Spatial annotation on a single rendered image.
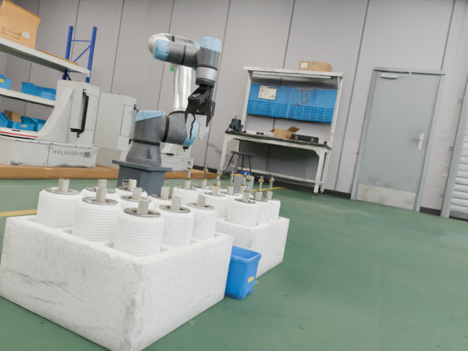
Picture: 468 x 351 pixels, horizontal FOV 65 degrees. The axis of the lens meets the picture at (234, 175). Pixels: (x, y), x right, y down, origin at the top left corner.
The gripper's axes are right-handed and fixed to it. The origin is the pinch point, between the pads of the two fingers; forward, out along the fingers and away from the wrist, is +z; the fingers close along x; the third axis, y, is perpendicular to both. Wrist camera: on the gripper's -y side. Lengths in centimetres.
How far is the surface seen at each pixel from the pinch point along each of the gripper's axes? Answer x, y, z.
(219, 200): -14.4, -4.7, 20.3
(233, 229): -22.3, -11.0, 27.8
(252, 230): -28.5, -12.1, 26.6
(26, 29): 404, 317, -127
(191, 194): -3.2, -2.0, 20.6
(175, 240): -18, -48, 26
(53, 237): 4, -60, 27
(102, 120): 176, 199, -10
